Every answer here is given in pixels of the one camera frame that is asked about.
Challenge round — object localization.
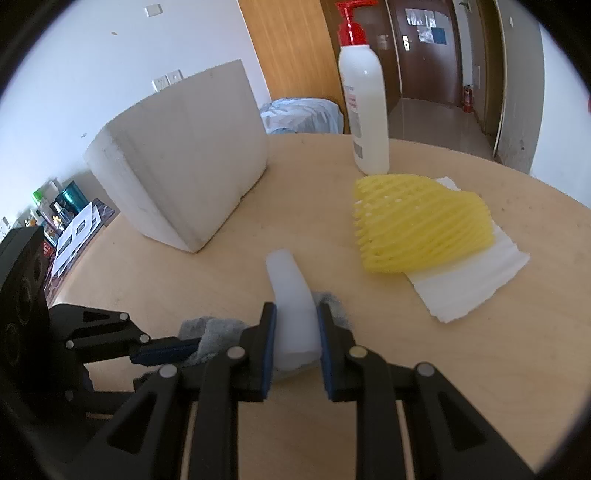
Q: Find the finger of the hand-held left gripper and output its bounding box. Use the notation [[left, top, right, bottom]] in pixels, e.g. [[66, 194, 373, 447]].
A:
[[85, 374, 158, 417], [62, 305, 204, 367]]

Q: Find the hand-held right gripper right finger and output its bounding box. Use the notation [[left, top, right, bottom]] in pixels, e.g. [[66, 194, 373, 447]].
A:
[[315, 302, 541, 480]]

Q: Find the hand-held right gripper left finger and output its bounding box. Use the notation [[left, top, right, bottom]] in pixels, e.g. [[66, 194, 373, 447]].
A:
[[65, 302, 278, 480]]

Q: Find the white foam strip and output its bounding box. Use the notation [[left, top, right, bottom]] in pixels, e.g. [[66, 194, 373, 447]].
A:
[[265, 249, 324, 371]]

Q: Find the grey sock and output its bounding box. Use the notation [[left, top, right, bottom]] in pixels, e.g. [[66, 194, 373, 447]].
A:
[[178, 290, 354, 371]]

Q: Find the yellow foam fruit net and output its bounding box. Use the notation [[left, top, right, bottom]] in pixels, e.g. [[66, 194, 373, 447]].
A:
[[353, 172, 495, 274]]

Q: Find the white foam box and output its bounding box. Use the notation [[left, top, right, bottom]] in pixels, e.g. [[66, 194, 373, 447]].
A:
[[83, 58, 270, 254]]

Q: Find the printed paper sheet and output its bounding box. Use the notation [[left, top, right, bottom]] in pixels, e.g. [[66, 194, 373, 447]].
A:
[[50, 202, 101, 278]]

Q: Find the teal bottle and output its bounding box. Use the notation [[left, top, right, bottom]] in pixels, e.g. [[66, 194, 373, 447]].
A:
[[60, 181, 87, 219]]

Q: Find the light blue plastic bag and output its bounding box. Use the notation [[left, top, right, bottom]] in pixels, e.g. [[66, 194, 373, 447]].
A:
[[259, 97, 345, 136]]

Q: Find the white lotion pump bottle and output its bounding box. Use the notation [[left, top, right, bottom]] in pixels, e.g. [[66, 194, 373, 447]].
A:
[[335, 1, 391, 176]]

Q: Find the dark brown entrance door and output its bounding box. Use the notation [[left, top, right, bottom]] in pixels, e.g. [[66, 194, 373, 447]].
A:
[[385, 0, 465, 110]]

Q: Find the wooden wardrobe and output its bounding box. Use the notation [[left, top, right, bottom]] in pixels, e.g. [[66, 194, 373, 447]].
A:
[[238, 0, 346, 136]]

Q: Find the wooden side door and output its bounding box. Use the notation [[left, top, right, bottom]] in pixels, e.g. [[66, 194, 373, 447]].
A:
[[475, 0, 509, 158]]

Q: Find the grey paper notice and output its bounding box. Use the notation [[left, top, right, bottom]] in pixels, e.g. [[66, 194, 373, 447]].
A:
[[406, 8, 437, 28]]

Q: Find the double wall socket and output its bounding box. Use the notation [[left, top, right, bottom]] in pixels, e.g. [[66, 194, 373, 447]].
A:
[[152, 69, 184, 91]]

